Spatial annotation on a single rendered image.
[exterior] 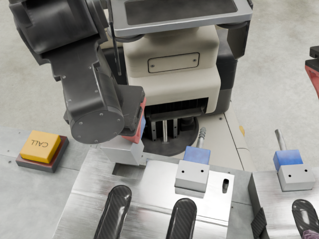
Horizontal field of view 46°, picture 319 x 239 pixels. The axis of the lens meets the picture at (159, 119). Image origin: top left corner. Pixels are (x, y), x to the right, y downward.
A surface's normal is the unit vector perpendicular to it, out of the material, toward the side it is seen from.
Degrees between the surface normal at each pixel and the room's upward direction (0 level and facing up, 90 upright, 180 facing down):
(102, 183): 0
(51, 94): 0
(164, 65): 98
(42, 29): 65
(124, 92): 11
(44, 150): 0
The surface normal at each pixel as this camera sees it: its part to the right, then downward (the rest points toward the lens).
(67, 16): 0.14, 0.33
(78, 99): -0.15, -0.47
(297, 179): -0.04, -0.63
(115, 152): -0.22, 0.85
